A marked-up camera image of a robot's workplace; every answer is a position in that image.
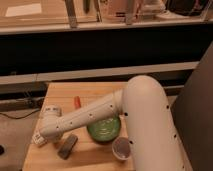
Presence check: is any white tube with cap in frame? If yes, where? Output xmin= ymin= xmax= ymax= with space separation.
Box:
xmin=32 ymin=132 xmax=46 ymax=146

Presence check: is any small orange carrot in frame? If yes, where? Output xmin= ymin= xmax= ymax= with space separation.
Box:
xmin=74 ymin=96 xmax=81 ymax=109

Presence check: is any black cable on floor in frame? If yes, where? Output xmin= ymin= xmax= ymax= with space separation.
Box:
xmin=0 ymin=108 xmax=41 ymax=121

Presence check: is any white paper cup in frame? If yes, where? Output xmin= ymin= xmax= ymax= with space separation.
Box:
xmin=112 ymin=137 xmax=131 ymax=161

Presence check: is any grey rectangular eraser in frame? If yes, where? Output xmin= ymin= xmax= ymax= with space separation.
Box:
xmin=58 ymin=134 xmax=78 ymax=160

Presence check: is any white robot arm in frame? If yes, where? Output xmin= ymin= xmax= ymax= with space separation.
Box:
xmin=39 ymin=75 xmax=186 ymax=171

